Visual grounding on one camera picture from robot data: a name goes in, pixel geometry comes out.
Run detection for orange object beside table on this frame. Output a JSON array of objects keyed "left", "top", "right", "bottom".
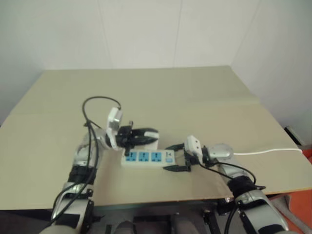
[{"left": 289, "top": 149, "right": 312, "bottom": 234}]

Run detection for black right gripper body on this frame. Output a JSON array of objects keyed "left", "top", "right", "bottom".
[{"left": 184, "top": 150, "right": 201, "bottom": 172}]

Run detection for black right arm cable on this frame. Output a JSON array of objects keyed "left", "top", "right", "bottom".
[{"left": 197, "top": 162, "right": 267, "bottom": 234}]

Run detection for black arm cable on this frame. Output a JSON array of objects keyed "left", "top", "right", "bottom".
[
  {"left": 197, "top": 162, "right": 267, "bottom": 234},
  {"left": 50, "top": 96, "right": 122, "bottom": 223}
]

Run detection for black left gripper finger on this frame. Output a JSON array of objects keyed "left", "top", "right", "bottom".
[
  {"left": 133, "top": 127, "right": 159, "bottom": 136},
  {"left": 133, "top": 136, "right": 157, "bottom": 146}
]

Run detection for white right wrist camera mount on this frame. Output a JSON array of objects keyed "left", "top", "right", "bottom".
[{"left": 184, "top": 135, "right": 203, "bottom": 163}]

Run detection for white power strip blue sockets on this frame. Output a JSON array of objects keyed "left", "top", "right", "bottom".
[{"left": 120, "top": 149, "right": 176, "bottom": 168}]

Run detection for dark rounded shape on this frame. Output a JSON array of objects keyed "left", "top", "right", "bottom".
[{"left": 114, "top": 214, "right": 137, "bottom": 234}]

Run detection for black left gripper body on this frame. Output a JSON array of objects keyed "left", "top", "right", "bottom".
[{"left": 115, "top": 120, "right": 135, "bottom": 157}]

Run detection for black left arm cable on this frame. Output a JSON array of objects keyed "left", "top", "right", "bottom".
[{"left": 50, "top": 96, "right": 122, "bottom": 223}]

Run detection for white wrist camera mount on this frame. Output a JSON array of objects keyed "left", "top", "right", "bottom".
[
  {"left": 184, "top": 135, "right": 203, "bottom": 163},
  {"left": 105, "top": 107, "right": 123, "bottom": 150}
]

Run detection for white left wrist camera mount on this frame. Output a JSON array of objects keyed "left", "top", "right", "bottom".
[{"left": 105, "top": 107, "right": 123, "bottom": 150}]

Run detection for white power strip cable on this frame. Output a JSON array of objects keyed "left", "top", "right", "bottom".
[{"left": 233, "top": 148, "right": 303, "bottom": 156}]

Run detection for dark object beside table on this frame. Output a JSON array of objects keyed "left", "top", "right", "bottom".
[{"left": 284, "top": 125, "right": 312, "bottom": 147}]

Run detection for white charger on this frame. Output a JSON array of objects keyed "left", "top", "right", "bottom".
[{"left": 143, "top": 130, "right": 160, "bottom": 150}]

